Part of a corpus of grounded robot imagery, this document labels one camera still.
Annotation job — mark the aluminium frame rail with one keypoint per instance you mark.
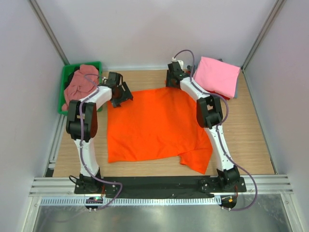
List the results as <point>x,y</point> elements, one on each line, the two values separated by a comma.
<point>51,186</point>

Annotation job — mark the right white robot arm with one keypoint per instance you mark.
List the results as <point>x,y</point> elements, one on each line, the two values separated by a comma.
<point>210,118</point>

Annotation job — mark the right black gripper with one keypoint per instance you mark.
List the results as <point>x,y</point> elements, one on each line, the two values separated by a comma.
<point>168,83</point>

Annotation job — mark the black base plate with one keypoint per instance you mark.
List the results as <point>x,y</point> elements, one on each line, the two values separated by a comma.
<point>155,186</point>

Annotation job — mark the folded pink t shirt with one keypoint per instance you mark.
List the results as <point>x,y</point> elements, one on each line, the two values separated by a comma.
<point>217,77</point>

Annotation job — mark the green plastic bin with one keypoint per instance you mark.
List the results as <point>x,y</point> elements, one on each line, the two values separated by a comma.
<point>65,73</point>

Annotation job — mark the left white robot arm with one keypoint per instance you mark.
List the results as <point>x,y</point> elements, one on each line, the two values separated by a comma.
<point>82,126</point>

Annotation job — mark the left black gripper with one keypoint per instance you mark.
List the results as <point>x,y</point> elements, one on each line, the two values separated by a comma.
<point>126,94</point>

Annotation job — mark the crumpled dusty pink shirt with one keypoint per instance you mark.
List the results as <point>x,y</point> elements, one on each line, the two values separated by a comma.
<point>78,85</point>

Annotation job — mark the orange t shirt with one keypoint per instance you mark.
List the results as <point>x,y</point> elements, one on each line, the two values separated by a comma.
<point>157,124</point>

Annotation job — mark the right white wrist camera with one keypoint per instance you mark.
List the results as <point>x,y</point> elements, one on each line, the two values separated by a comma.
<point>181,63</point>

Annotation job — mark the white slotted cable duct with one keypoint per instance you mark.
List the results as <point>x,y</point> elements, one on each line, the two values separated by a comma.
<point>96,201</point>

